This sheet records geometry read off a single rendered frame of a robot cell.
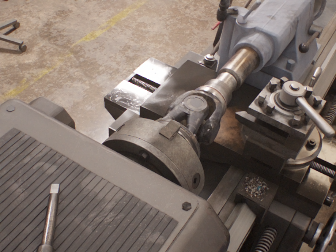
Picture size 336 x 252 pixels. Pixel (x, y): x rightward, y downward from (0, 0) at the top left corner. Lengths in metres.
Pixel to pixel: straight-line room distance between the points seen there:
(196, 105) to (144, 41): 2.31
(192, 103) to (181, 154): 0.21
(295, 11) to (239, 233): 0.79
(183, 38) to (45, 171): 2.82
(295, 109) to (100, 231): 0.71
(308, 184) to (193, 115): 0.48
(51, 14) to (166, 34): 0.95
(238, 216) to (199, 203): 0.60
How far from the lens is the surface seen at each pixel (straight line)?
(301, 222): 1.42
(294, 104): 1.21
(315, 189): 1.41
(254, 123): 1.22
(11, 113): 0.85
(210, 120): 1.14
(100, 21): 3.63
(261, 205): 1.32
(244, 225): 1.32
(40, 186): 0.72
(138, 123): 1.00
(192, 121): 1.09
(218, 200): 1.34
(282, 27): 1.51
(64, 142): 0.78
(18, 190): 0.73
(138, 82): 1.63
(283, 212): 1.42
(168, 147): 0.95
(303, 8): 1.67
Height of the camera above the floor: 1.91
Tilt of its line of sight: 45 degrees down
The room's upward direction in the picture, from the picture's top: 7 degrees clockwise
